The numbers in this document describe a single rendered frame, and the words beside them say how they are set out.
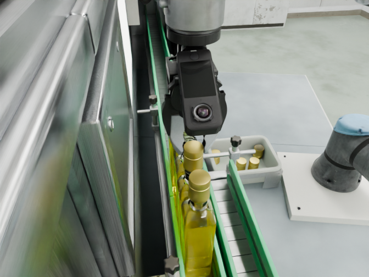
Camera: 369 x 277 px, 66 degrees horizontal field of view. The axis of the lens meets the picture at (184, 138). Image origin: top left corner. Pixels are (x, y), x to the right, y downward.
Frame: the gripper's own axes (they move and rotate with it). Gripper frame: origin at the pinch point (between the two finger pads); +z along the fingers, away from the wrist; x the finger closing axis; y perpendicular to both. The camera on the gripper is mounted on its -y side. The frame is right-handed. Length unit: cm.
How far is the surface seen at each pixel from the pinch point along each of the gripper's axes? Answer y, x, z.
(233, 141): 19.1, -14.2, 15.8
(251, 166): 29, -26, 37
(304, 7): 425, -255, 102
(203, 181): -6.8, -0.5, 0.3
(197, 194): -7.3, 0.5, 2.7
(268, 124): 57, -43, 42
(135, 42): 159, 12, 42
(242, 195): 4.8, -12.9, 20.2
